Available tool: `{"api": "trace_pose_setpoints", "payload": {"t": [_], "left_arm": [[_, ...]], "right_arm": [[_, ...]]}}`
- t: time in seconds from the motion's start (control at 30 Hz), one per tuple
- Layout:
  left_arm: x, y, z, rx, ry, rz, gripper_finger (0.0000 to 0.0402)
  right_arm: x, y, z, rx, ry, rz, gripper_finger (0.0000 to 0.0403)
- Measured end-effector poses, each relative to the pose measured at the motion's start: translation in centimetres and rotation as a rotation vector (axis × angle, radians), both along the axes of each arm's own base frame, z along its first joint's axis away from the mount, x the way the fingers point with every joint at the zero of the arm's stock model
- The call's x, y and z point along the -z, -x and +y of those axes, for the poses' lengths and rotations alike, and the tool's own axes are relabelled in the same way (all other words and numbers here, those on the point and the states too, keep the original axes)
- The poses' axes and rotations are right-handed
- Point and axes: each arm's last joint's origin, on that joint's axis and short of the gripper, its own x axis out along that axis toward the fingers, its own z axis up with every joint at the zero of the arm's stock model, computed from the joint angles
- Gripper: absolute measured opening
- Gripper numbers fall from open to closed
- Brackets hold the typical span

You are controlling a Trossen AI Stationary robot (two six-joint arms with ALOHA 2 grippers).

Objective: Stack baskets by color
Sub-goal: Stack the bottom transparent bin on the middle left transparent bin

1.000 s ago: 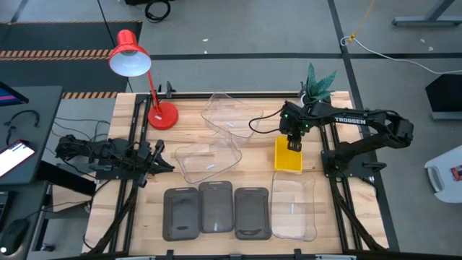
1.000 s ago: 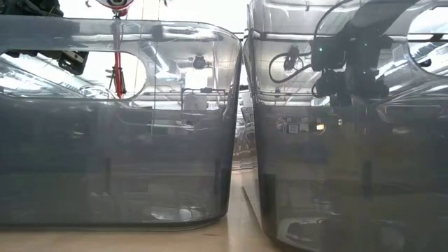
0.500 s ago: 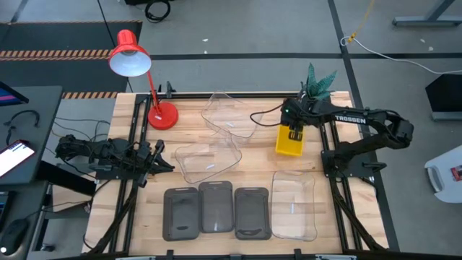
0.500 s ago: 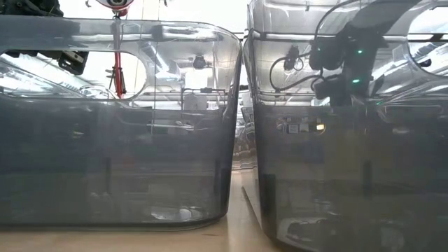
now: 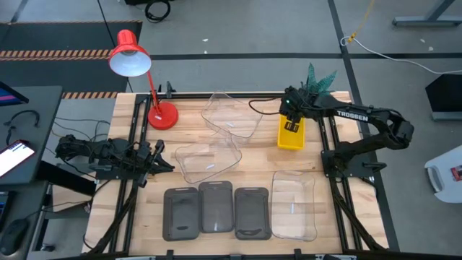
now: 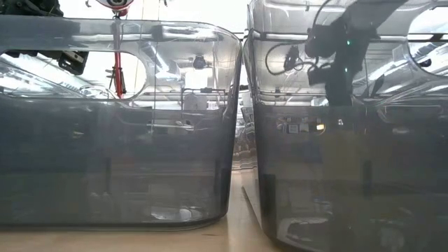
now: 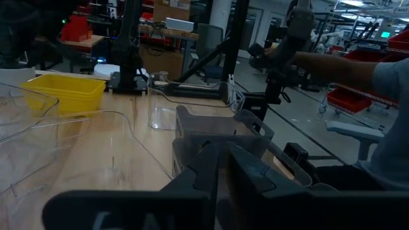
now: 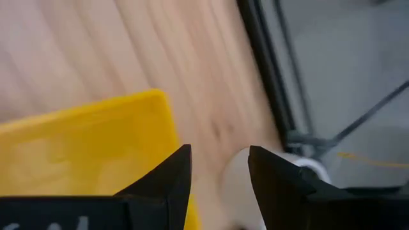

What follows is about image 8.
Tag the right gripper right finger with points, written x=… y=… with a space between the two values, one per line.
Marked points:
x=281 y=198

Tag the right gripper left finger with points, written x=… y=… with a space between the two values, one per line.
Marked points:
x=159 y=198

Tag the yellow plastic basket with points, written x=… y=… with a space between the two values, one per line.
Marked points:
x=80 y=143

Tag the black metal table frame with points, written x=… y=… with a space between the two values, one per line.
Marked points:
x=265 y=64

